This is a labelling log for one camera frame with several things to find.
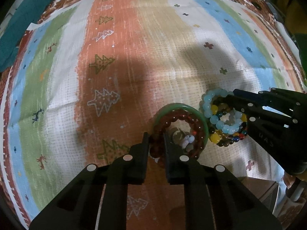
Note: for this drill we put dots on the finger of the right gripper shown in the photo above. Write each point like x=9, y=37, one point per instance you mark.
x=247, y=102

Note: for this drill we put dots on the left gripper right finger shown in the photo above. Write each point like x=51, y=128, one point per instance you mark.
x=214, y=197

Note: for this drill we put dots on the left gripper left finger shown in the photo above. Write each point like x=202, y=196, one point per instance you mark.
x=97, y=197

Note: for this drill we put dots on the green jade bangle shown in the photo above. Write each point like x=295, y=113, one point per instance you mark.
x=178, y=111

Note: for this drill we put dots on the right human hand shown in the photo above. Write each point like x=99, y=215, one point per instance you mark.
x=295, y=185

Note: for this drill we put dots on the silver metal tin box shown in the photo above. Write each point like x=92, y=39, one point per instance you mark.
x=263, y=191

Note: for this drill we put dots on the small black round object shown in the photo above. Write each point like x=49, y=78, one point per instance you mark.
x=257, y=6

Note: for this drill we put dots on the mustard yellow hanging cloth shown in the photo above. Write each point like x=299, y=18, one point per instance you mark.
x=295, y=22

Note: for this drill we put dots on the striped colourful cloth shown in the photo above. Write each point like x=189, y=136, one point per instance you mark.
x=89, y=80

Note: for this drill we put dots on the teal blanket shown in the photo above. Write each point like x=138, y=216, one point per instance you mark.
x=29, y=11

